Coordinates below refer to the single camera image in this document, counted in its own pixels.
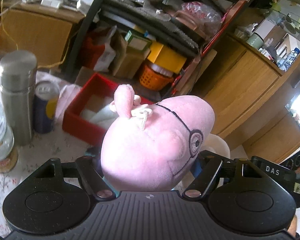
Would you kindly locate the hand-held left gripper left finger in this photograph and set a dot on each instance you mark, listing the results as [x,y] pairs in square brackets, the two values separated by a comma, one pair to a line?
[90,170]

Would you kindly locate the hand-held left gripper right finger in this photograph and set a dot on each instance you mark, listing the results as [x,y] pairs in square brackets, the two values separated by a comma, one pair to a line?
[197,167]

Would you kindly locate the pink pig plush toy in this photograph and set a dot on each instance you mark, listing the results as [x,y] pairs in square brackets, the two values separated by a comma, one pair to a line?
[152,150]

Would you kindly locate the red box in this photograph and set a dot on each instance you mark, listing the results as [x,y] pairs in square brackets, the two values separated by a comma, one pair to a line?
[75,120]

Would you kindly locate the white foam sponge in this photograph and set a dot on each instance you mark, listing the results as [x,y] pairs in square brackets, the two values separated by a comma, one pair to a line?
[100,116]

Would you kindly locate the floral tablecloth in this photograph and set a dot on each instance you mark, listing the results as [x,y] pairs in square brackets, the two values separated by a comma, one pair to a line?
[52,150]

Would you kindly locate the blue and yellow can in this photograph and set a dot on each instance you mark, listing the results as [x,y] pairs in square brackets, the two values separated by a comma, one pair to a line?
[43,110]

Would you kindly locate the pale pink towel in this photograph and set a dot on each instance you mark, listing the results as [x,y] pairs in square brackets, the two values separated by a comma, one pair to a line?
[67,97]

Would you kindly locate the glass jar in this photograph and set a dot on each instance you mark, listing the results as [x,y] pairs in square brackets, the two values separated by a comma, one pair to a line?
[1,140]

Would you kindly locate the wooden cabinet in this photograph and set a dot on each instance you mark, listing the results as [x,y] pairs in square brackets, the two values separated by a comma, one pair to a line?
[240,80]

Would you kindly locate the orange plastic basket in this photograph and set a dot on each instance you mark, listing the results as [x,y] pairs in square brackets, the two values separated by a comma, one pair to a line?
[153,78]

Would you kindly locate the steel thermos flask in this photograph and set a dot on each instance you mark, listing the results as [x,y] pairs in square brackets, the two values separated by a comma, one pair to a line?
[17,92]

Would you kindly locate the clear water bottle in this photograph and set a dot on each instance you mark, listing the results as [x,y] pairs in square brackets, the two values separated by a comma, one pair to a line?
[288,60]

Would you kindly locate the yellow box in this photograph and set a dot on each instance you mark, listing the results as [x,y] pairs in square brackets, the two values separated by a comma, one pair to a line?
[167,57]

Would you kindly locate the cardboard box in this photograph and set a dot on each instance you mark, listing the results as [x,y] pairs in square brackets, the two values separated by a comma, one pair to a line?
[130,62]

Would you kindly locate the white paper bag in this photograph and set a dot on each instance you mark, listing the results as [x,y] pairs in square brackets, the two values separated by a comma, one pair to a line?
[106,52]

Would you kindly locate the red plastic bag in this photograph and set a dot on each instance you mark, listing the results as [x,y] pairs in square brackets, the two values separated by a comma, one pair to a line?
[91,50]

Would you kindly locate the mint green cup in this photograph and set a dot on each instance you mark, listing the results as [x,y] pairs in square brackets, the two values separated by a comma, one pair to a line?
[255,41]

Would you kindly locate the green box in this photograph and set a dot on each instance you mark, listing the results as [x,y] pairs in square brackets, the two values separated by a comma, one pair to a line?
[137,41]

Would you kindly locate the pink pot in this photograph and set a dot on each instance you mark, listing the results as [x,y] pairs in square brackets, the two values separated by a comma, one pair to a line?
[185,20]

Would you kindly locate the pink plastic bag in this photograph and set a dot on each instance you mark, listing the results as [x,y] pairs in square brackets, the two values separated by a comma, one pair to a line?
[207,17]

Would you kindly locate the black shelf rack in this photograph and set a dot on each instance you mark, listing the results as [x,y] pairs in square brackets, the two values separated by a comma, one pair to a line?
[87,17]

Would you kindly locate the white power strip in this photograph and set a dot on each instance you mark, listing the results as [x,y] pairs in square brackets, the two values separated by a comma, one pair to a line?
[51,2]

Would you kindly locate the clear plastic sheet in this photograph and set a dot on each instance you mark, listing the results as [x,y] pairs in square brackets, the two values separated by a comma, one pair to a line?
[137,0]

